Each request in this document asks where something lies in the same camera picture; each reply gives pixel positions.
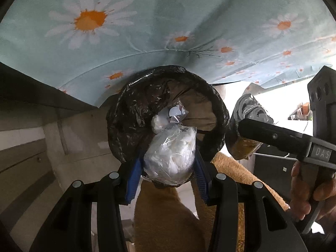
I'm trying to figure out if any person's right hand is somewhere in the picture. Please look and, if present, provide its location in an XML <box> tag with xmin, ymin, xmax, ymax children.
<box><xmin>289</xmin><ymin>161</ymin><xmax>335</xmax><ymax>226</ymax></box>

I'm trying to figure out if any silver foil wrapper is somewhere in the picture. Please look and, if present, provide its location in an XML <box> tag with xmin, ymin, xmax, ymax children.
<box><xmin>163</xmin><ymin>102</ymin><xmax>189</xmax><ymax>123</ymax></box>

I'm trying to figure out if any tissue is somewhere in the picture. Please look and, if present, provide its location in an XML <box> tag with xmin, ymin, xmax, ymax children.
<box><xmin>143</xmin><ymin>124</ymin><xmax>197</xmax><ymax>187</ymax></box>

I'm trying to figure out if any black-lined trash bin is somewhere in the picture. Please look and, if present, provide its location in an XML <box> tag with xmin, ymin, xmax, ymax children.
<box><xmin>105</xmin><ymin>64</ymin><xmax>231</xmax><ymax>164</ymax></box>

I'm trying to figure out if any white tissue ball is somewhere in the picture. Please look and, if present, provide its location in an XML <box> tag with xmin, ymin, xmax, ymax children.
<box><xmin>151</xmin><ymin>114</ymin><xmax>169</xmax><ymax>134</ymax></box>

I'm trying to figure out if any daisy print blue tablecloth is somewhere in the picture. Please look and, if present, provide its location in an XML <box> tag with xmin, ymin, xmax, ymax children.
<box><xmin>1</xmin><ymin>0</ymin><xmax>335</xmax><ymax>106</ymax></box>

